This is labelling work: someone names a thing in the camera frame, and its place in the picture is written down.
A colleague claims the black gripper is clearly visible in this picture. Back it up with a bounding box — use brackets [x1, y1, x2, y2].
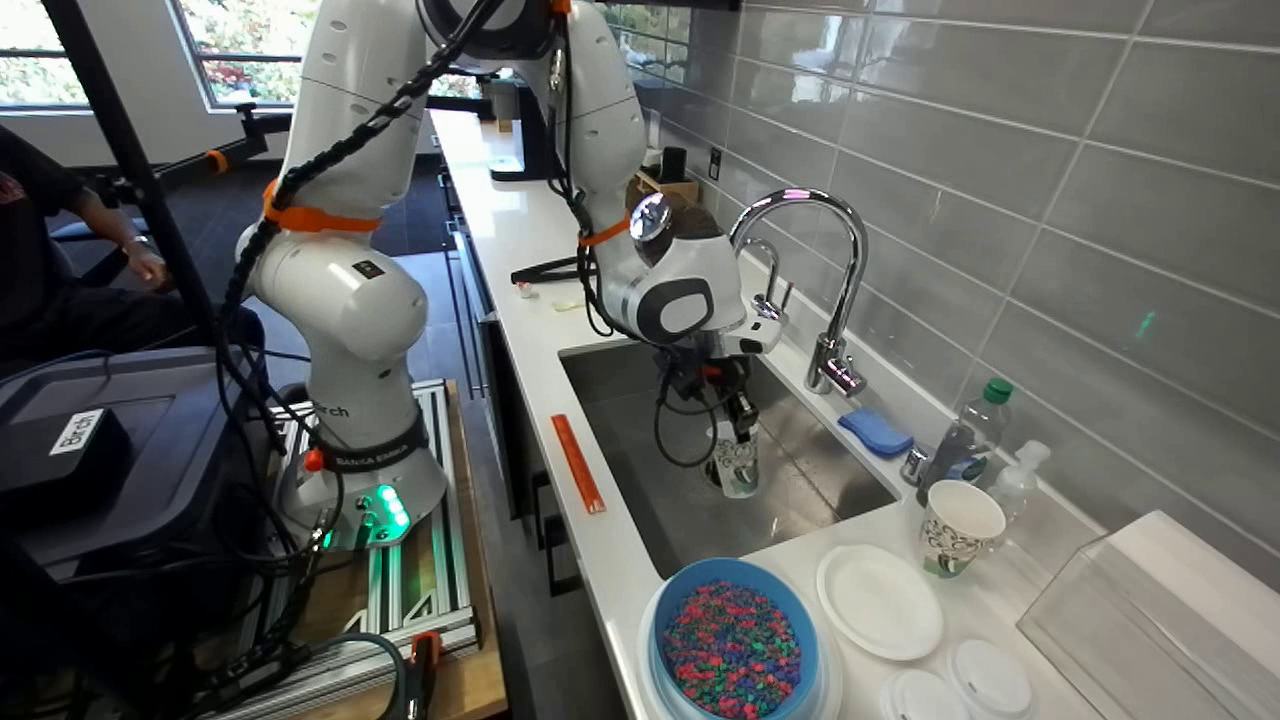
[662, 346, 766, 457]

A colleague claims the white paper cup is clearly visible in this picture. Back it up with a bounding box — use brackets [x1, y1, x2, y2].
[707, 423, 766, 505]

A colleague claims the person's hand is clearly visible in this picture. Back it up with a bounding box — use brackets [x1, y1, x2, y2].
[119, 235, 173, 298]

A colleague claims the stainless steel sink basin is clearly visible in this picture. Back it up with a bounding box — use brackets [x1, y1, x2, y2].
[556, 324, 900, 580]

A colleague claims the small chrome faucet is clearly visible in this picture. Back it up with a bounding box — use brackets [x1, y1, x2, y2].
[747, 235, 795, 324]

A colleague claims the blue sponge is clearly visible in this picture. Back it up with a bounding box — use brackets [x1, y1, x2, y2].
[837, 403, 918, 466]

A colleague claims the orange tape strip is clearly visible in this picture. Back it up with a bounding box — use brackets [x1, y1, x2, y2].
[549, 413, 607, 521]

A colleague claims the tall chrome gooseneck faucet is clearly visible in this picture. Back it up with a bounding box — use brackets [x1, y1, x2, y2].
[724, 185, 872, 402]

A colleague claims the blue bowl of colourful beads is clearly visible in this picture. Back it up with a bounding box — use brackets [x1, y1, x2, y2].
[641, 556, 837, 720]

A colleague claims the white round plate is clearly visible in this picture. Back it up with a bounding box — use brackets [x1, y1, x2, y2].
[810, 539, 948, 670]

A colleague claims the green-capped soap bottle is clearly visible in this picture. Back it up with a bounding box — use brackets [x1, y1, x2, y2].
[914, 378, 1017, 492]

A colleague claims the white mug on counter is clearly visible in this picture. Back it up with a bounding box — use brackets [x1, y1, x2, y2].
[918, 478, 1010, 580]

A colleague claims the clear white-capped bottle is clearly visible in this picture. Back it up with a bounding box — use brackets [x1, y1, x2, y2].
[990, 437, 1060, 533]

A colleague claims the white round lid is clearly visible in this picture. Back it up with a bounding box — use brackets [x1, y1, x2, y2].
[945, 636, 1036, 720]
[874, 670, 970, 720]

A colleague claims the black coffee machine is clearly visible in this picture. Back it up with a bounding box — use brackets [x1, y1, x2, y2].
[480, 73, 573, 185]

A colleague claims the wooden base board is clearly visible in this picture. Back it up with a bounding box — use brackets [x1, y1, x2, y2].
[396, 381, 512, 720]

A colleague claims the clear plastic box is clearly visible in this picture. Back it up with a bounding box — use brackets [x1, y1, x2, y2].
[1017, 509, 1280, 720]

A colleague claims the dark plastic storage bin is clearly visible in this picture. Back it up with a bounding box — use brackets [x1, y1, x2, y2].
[0, 342, 274, 577]

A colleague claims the window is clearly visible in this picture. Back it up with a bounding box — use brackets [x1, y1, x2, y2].
[0, 0, 485, 112]

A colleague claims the black box with white label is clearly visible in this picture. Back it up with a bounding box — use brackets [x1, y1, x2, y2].
[0, 403, 134, 533]

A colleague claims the seated person in dark clothes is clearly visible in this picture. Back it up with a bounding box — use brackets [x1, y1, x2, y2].
[0, 122, 174, 370]

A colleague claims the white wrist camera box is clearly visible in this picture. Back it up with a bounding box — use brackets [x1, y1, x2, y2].
[737, 308, 790, 360]

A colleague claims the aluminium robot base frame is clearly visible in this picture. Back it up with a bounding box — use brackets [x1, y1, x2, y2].
[272, 378, 485, 672]

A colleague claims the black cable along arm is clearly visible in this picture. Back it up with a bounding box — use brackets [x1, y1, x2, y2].
[217, 0, 731, 474]

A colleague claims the black floor cable bundle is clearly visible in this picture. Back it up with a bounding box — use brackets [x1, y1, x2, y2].
[154, 515, 416, 720]

